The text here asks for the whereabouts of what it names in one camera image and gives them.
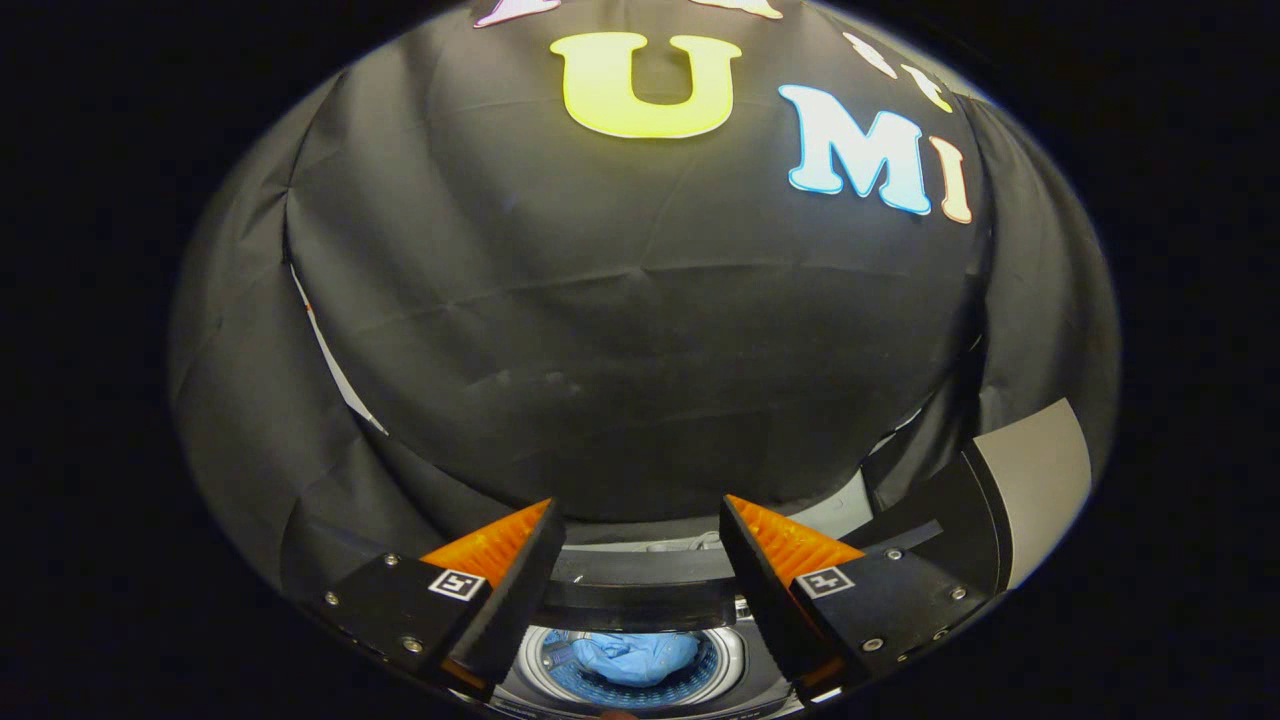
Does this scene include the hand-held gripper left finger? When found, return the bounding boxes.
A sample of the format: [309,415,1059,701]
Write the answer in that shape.
[300,498,568,701]

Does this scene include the grey top-load washing machine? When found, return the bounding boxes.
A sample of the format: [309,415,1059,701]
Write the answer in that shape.
[490,470,879,720]

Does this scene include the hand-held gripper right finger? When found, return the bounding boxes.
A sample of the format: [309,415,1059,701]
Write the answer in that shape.
[718,493,1001,706]

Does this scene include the beige cabinet with black frame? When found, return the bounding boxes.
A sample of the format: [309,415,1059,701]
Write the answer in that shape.
[865,398,1093,593]

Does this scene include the dark washing machine lid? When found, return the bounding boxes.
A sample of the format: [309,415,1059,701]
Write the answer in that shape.
[545,548,741,633]

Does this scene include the light blue polo shirt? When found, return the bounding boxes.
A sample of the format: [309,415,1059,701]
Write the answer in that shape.
[570,632,701,688]

